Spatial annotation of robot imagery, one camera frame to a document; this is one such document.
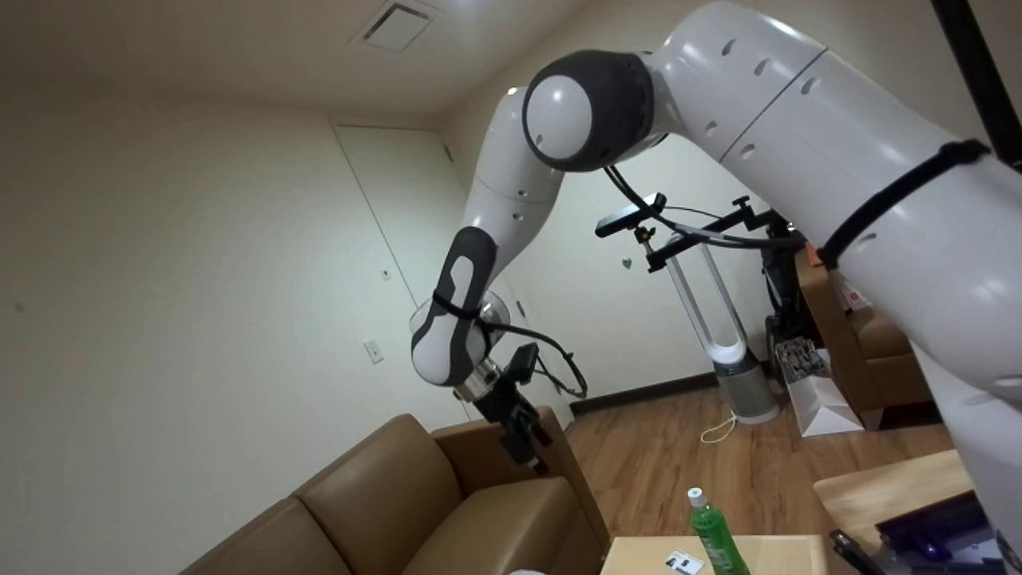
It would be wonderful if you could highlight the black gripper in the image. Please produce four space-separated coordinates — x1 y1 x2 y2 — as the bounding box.
473 370 559 477

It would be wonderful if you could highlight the black white patterned bag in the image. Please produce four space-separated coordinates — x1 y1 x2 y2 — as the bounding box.
768 335 833 382

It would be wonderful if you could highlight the beige side table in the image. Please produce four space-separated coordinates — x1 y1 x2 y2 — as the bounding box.
600 530 833 575

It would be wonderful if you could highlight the brown leather sofa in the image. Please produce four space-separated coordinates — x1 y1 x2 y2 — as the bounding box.
180 404 616 575

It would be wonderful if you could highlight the green plastic bottle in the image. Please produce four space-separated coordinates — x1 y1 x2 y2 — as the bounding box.
684 485 753 575

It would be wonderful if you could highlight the grey tower air purifier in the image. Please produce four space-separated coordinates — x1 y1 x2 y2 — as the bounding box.
664 252 781 429

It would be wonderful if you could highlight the white door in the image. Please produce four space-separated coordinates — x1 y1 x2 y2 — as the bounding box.
333 123 579 429

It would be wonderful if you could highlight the black tripod stand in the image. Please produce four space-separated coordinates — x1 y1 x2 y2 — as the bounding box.
759 212 827 347

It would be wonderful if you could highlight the black marker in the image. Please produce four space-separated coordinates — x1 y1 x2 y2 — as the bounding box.
827 527 886 575

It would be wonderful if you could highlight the dark blue pad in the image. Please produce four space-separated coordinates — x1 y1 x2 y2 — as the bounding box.
870 490 1009 575

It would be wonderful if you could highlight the ceiling air vent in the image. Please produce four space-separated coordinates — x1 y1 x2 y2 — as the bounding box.
358 0 438 54

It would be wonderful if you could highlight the black metal pole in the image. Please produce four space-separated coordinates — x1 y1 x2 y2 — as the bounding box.
929 0 1022 171

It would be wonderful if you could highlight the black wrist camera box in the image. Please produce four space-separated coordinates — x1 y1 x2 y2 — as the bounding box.
505 337 543 388

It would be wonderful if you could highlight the white cord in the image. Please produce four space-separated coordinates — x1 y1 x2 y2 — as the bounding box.
696 411 746 446

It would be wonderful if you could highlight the black stereo camera bar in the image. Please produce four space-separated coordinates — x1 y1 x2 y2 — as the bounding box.
592 188 671 240

